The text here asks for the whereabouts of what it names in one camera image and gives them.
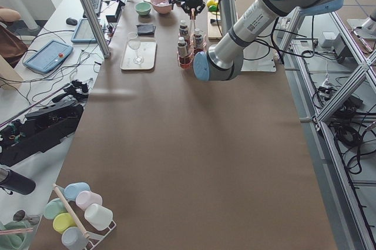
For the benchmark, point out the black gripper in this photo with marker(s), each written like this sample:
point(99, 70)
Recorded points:
point(192, 0)

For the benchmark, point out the copper wire bottle basket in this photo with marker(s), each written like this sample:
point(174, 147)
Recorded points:
point(187, 62)

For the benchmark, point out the tea bottle white cap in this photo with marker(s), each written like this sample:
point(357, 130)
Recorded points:
point(182, 48)

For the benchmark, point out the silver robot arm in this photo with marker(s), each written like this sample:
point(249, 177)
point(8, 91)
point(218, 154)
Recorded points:
point(224, 60)

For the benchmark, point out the yellow lemon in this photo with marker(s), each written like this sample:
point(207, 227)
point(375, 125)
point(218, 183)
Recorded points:
point(211, 2)

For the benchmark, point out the green lime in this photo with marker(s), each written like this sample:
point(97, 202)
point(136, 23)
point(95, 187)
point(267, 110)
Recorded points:
point(212, 8)

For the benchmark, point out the pink bowl with ice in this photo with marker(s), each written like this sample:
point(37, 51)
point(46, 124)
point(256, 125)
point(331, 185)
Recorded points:
point(161, 6)

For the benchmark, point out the bamboo cutting board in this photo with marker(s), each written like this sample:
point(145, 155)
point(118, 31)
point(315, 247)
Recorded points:
point(213, 26)

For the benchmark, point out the green bowl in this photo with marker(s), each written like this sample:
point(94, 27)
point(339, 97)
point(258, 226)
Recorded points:
point(143, 8)

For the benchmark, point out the grey folded cloth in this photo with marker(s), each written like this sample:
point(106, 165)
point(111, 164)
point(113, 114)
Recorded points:
point(146, 29)

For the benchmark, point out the clear wine glass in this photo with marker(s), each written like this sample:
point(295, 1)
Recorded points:
point(133, 42)

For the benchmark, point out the white rectangular tray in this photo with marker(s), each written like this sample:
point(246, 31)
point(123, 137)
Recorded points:
point(147, 50)

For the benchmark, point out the blue teach pendant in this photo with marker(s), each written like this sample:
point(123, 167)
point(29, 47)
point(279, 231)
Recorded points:
point(48, 57)
point(83, 33)

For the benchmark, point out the black computer mouse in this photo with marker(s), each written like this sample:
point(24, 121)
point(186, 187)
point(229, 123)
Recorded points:
point(71, 21)

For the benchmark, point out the blue cup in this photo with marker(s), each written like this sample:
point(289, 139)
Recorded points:
point(71, 191)

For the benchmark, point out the pink cup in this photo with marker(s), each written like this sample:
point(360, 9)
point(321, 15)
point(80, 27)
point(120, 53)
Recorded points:
point(86, 198)

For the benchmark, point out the white cup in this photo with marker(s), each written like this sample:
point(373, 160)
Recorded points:
point(98, 216)

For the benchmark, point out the green cup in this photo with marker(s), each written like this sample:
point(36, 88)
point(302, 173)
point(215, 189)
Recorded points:
point(53, 208)

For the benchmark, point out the black thermos bottle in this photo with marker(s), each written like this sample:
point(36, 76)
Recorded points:
point(13, 182)

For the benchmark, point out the yellow cup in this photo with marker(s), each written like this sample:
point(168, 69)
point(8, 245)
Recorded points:
point(62, 222)

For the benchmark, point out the white cup rack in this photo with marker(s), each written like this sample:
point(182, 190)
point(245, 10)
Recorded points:
point(94, 236)

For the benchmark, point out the grey cup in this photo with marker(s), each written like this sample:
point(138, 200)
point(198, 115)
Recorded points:
point(73, 239)

